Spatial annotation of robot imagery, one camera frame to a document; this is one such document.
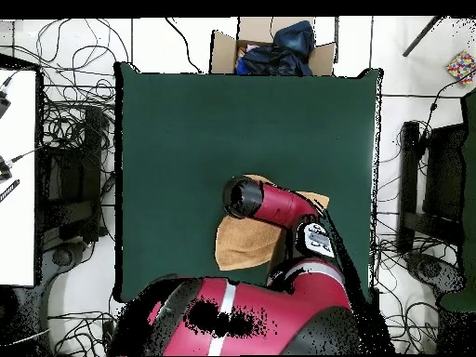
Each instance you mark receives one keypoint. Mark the white side table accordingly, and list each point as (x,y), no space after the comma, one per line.
(18,186)

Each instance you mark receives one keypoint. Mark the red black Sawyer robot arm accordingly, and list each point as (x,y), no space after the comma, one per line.
(279,204)

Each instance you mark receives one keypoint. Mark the black metal stand frame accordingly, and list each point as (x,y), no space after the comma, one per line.
(93,167)
(409,167)

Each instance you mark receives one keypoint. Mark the dark slanted rod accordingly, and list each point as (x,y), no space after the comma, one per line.
(422,37)

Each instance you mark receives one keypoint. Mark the dark blue clothes pile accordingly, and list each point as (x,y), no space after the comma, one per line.
(282,55)

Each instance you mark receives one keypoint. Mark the open cardboard box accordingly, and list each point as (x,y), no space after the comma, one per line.
(223,52)

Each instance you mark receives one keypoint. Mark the tan terry towel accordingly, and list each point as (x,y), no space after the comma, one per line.
(245,245)

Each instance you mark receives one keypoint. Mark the dark green table cloth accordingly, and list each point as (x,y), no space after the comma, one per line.
(167,130)

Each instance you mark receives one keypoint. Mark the multicoloured patterned box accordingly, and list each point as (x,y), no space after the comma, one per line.
(461,67)

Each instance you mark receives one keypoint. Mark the black flat bar tool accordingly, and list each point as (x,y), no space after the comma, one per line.
(9,190)

